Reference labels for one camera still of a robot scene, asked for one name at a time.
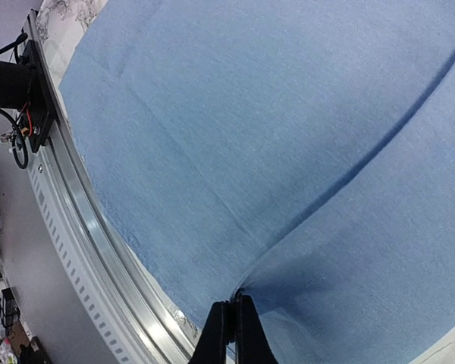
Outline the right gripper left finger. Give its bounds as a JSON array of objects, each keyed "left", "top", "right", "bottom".
[{"left": 189, "top": 301, "right": 231, "bottom": 364}]

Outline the aluminium table front rail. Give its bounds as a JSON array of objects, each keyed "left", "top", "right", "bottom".
[{"left": 23, "top": 11, "right": 197, "bottom": 363}]

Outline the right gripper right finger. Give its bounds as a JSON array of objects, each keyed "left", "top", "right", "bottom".
[{"left": 234, "top": 293, "right": 278, "bottom": 364}]

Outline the light blue long sleeve shirt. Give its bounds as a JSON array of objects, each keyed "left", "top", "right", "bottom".
[{"left": 60, "top": 1, "right": 455, "bottom": 363}]

